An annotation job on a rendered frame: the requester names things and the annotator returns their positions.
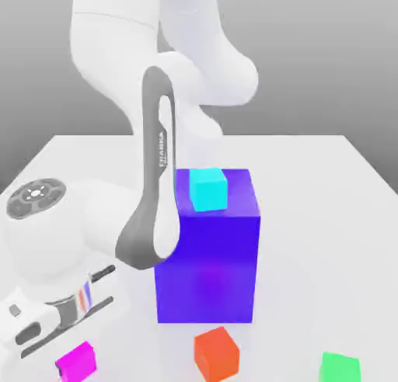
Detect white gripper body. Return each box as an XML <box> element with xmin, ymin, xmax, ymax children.
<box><xmin>19</xmin><ymin>291</ymin><xmax>130</xmax><ymax>367</ymax></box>

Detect large blue box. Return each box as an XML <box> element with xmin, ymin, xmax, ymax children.
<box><xmin>154</xmin><ymin>168</ymin><xmax>261</xmax><ymax>325</ymax></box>

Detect small cyan cube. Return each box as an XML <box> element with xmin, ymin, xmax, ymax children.
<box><xmin>188</xmin><ymin>167</ymin><xmax>229</xmax><ymax>213</ymax></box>

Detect small green cube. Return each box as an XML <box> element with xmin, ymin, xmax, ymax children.
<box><xmin>318</xmin><ymin>351</ymin><xmax>362</xmax><ymax>382</ymax></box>

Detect small orange cube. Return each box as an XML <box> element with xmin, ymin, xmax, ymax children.
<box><xmin>194</xmin><ymin>325</ymin><xmax>241</xmax><ymax>382</ymax></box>

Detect small magenta cube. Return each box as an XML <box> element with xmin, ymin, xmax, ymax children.
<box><xmin>54</xmin><ymin>340</ymin><xmax>98</xmax><ymax>382</ymax></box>

